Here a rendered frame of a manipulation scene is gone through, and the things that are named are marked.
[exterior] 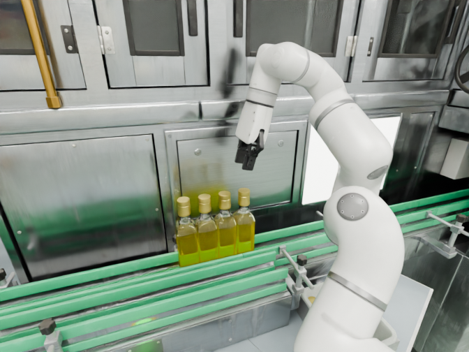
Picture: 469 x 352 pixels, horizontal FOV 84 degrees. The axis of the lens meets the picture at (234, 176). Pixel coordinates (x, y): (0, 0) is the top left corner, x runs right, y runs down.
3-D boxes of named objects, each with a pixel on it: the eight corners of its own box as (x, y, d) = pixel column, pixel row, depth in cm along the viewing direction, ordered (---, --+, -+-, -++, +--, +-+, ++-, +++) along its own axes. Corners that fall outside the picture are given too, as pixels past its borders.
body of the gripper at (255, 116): (240, 93, 68) (230, 135, 72) (256, 98, 59) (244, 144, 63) (264, 100, 71) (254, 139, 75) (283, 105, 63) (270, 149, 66)
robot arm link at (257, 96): (241, 86, 68) (239, 97, 69) (256, 89, 60) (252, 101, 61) (266, 92, 71) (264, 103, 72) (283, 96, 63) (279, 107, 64)
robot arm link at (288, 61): (323, 52, 56) (294, 37, 50) (307, 102, 59) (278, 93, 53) (275, 49, 67) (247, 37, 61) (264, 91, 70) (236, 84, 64)
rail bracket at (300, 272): (284, 265, 85) (287, 233, 80) (314, 306, 71) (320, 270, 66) (276, 267, 84) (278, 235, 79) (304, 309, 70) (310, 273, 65)
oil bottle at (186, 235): (197, 270, 83) (192, 214, 75) (201, 283, 79) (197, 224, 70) (179, 275, 82) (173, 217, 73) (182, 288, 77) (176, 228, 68)
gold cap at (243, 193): (246, 200, 78) (247, 186, 76) (251, 204, 75) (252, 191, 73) (236, 201, 77) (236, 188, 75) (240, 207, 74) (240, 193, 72)
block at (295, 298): (285, 284, 87) (287, 268, 84) (301, 307, 78) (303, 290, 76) (276, 287, 86) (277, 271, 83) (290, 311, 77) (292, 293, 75)
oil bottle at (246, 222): (247, 258, 89) (248, 204, 80) (254, 270, 84) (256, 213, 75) (232, 262, 87) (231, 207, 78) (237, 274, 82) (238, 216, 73)
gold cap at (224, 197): (228, 202, 76) (228, 189, 74) (232, 208, 73) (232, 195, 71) (217, 204, 75) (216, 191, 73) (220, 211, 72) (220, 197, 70)
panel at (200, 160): (379, 188, 115) (398, 111, 102) (384, 191, 113) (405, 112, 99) (174, 227, 88) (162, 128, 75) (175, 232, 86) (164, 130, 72)
